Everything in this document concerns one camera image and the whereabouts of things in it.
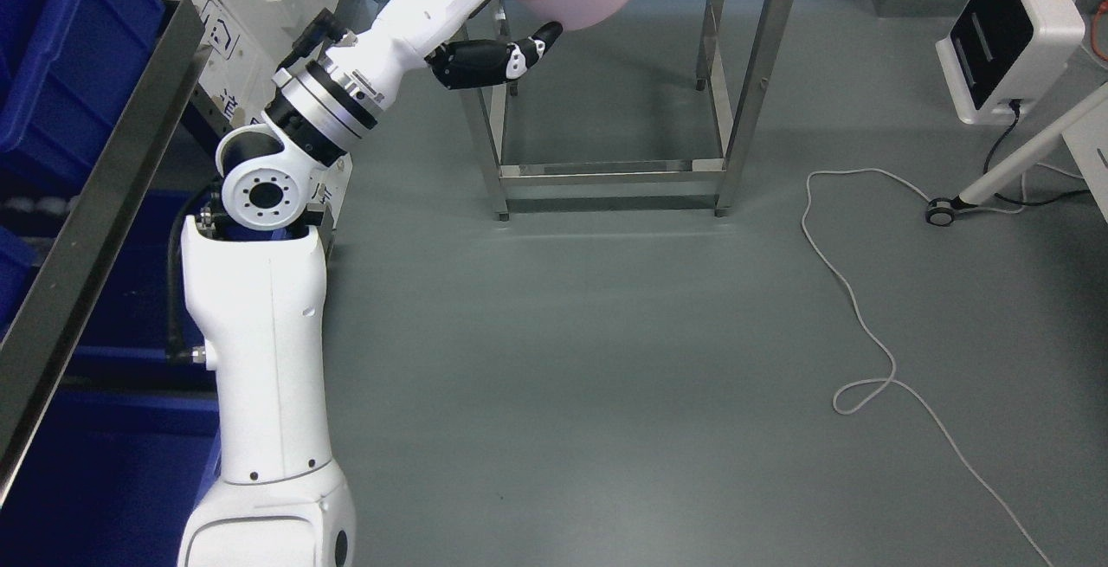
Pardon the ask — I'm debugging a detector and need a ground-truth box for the white stand leg with caster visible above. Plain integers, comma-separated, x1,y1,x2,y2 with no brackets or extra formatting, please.
925,83,1107,227

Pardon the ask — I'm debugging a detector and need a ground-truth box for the white floor cable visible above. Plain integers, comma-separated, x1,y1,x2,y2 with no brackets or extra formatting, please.
801,167,1057,567

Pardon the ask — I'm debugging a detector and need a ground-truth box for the stainless steel table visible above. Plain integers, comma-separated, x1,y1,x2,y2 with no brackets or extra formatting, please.
461,0,796,221

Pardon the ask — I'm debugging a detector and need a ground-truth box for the black power cable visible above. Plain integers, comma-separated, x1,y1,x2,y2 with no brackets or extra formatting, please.
983,100,1092,208

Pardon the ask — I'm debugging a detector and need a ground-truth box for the blue bin upper left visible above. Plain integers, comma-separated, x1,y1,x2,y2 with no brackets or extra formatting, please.
1,0,164,195

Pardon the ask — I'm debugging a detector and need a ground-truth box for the white black device box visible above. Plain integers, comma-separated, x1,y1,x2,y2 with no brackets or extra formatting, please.
937,0,1085,126

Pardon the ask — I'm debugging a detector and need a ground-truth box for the metal shelf rack frame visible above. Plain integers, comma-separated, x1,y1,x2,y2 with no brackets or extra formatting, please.
1,0,209,497

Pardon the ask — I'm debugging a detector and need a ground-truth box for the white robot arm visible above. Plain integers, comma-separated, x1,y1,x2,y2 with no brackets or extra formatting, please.
177,14,460,566

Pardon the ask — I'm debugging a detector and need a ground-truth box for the black white robotic hand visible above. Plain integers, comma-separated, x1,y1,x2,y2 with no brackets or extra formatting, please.
327,0,564,110

